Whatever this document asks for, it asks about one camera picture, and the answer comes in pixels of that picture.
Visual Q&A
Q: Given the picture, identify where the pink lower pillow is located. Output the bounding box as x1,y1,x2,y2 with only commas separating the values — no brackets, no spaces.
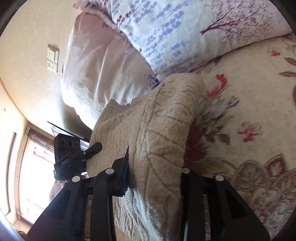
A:
61,13,159,129

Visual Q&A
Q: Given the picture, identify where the beige wall switch plate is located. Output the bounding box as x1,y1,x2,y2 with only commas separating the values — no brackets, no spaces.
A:
47,45,59,73

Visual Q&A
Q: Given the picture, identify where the lavender print top pillow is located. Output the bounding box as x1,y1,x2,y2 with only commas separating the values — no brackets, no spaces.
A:
74,0,292,75

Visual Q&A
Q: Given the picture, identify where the floral bed sheet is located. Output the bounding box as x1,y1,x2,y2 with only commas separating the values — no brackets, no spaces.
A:
185,33,295,238

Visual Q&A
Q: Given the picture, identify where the beige cable-knit sweater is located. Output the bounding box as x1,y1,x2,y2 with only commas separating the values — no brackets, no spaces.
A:
87,73,205,240

